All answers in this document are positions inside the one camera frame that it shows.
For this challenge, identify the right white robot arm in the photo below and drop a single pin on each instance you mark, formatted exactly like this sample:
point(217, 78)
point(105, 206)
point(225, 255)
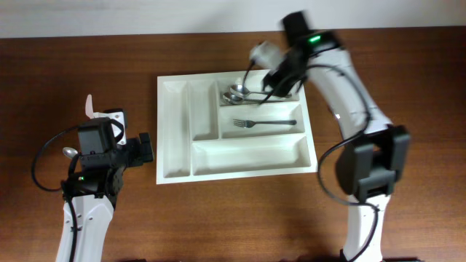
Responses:
point(361, 171)

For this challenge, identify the white cutlery tray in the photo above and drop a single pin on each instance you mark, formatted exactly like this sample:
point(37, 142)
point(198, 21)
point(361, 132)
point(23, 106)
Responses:
point(197, 141)

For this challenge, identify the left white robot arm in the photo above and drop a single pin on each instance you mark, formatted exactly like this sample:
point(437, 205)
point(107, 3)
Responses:
point(90, 192)

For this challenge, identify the steel fork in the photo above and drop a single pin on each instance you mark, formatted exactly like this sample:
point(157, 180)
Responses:
point(251, 123)

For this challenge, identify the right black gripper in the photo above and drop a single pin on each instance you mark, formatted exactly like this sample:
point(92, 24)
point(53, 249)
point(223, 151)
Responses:
point(279, 87)

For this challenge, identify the pink plastic knife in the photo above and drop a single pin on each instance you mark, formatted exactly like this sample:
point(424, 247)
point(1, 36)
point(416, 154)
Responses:
point(89, 107)

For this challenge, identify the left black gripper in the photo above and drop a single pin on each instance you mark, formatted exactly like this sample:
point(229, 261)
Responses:
point(137, 156)

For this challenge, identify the steel spoon patterned handle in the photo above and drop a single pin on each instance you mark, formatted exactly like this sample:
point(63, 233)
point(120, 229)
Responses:
point(69, 152)

